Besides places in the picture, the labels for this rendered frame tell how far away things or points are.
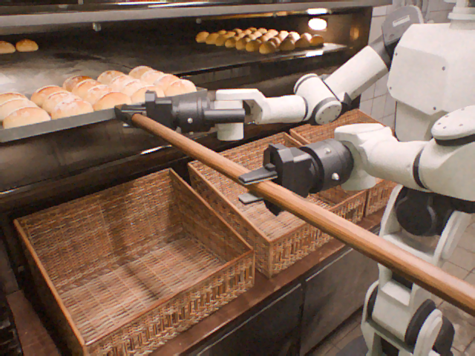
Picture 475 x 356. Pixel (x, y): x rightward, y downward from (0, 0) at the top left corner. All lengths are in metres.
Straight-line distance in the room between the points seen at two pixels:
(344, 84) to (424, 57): 0.25
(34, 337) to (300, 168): 0.95
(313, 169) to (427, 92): 0.33
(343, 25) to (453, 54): 1.51
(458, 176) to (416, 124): 0.38
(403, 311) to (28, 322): 1.08
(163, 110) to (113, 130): 0.46
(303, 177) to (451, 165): 0.23
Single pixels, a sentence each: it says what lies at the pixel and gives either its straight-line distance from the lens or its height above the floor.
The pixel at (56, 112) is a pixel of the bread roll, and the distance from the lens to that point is 1.02.
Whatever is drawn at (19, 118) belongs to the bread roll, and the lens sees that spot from 0.99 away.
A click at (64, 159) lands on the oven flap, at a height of 0.99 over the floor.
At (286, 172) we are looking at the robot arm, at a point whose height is 1.21.
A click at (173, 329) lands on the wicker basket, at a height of 0.61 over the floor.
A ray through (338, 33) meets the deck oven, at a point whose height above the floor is 1.24.
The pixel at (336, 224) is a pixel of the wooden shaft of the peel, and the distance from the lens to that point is 0.54.
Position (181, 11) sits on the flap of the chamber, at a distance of 1.26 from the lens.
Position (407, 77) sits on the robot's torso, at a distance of 0.94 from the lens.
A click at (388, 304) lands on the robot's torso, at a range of 1.21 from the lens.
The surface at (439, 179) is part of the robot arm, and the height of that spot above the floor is 1.25.
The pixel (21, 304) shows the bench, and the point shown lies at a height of 0.58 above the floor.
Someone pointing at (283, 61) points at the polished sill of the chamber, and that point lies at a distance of 1.79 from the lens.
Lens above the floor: 1.48
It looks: 26 degrees down
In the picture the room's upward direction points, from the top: straight up
